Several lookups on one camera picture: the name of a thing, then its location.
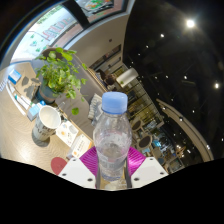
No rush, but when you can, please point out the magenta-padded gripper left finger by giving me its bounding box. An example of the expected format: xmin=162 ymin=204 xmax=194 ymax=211
xmin=58 ymin=145 xmax=102 ymax=190

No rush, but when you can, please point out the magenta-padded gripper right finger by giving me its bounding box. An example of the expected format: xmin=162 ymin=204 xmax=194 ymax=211
xmin=124 ymin=146 xmax=169 ymax=190

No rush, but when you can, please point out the clear water bottle blue cap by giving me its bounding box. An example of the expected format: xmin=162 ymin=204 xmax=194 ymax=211
xmin=92 ymin=91 xmax=133 ymax=183

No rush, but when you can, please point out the flat round red coaster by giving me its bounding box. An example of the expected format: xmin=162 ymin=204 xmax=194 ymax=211
xmin=50 ymin=156 xmax=69 ymax=176

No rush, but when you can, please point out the group of dining chairs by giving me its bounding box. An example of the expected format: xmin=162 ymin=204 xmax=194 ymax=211
xmin=129 ymin=118 xmax=188 ymax=168

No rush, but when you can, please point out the white illustrated booklet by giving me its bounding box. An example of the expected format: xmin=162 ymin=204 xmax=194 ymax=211
xmin=54 ymin=119 xmax=79 ymax=148

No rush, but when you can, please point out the white printed mug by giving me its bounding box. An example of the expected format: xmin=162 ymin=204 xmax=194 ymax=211
xmin=32 ymin=105 xmax=63 ymax=142

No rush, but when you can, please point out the light blue tissue packet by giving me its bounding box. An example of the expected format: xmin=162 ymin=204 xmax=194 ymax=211
xmin=27 ymin=101 xmax=46 ymax=122

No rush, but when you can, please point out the white pen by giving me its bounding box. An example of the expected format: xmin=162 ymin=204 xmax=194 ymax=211
xmin=6 ymin=81 xmax=34 ymax=116

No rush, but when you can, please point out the white round pillar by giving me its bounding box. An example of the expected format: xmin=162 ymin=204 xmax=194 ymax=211
xmin=116 ymin=68 xmax=139 ymax=88

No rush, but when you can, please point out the green potted plant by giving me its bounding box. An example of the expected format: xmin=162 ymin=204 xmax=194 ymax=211
xmin=34 ymin=47 xmax=89 ymax=116

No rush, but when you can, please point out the person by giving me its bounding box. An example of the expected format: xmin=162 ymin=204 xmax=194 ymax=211
xmin=98 ymin=68 xmax=118 ymax=91

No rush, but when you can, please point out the small blue box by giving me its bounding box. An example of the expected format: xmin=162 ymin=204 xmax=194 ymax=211
xmin=8 ymin=69 xmax=23 ymax=85

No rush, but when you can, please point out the window with colourful decals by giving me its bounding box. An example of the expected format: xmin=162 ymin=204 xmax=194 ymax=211
xmin=9 ymin=0 xmax=128 ymax=63

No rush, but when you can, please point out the group of ceiling lights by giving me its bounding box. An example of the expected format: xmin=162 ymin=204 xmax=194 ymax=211
xmin=153 ymin=18 xmax=221 ymax=91

